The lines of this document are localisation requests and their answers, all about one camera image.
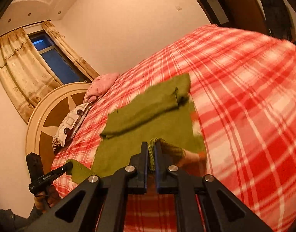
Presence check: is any green striped knit sweater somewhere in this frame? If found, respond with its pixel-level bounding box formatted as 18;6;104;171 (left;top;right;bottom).
71;73;207;184

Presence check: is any dark jacket sleeve forearm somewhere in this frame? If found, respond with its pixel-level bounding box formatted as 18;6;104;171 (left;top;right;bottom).
0;196;45;231

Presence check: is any person's left hand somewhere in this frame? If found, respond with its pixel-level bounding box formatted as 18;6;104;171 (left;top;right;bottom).
34;185;62;214

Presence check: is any white patterned pillow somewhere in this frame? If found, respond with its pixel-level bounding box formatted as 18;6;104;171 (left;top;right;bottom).
52;102;93;152

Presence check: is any round cream wooden headboard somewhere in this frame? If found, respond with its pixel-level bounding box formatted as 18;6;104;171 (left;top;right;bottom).
25;82;90;173

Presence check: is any pink pillow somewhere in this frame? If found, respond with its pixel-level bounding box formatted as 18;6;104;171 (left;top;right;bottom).
83;73;120;103

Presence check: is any dark window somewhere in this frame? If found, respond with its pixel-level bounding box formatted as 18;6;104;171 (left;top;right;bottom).
29;31;91;84

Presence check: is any beige left curtain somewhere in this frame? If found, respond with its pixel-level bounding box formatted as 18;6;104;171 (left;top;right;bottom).
0;28;63;123

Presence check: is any beige curtain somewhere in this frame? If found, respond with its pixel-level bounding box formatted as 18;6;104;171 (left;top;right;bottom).
41;20;99;81
0;28;63;123

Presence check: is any beige right curtain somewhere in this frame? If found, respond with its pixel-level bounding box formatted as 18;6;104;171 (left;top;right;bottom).
41;20;99;81

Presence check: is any brown wooden door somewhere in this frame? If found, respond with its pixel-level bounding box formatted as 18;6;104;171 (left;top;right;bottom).
210;0;271;36

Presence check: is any black bag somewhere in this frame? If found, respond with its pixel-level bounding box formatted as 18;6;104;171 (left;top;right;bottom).
260;0;293;41

